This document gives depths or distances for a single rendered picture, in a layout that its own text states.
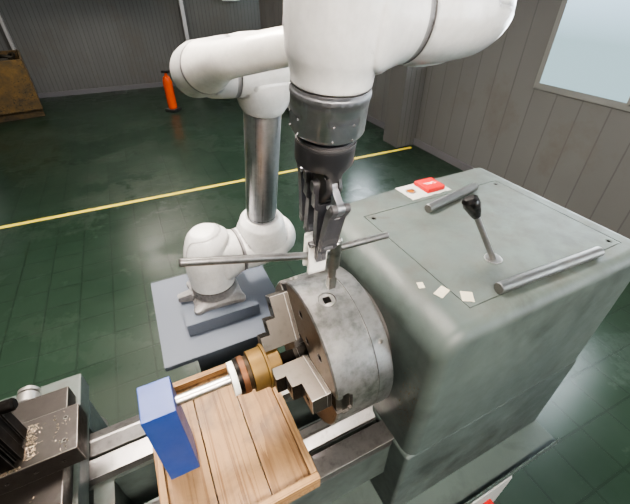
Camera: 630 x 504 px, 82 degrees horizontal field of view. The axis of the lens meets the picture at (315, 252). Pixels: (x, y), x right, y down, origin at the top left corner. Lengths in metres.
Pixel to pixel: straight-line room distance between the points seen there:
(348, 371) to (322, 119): 0.44
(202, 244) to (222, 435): 0.56
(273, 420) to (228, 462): 0.13
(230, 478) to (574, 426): 1.77
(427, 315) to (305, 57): 0.47
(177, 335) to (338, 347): 0.79
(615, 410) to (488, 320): 1.82
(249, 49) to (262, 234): 0.68
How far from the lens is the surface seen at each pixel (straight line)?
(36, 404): 1.06
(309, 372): 0.74
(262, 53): 0.65
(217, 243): 1.19
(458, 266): 0.79
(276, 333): 0.76
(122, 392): 2.26
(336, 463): 0.93
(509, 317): 0.73
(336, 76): 0.38
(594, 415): 2.40
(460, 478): 1.33
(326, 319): 0.67
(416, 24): 0.41
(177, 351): 1.30
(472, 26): 0.47
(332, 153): 0.43
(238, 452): 0.93
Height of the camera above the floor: 1.72
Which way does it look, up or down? 37 degrees down
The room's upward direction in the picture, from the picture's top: straight up
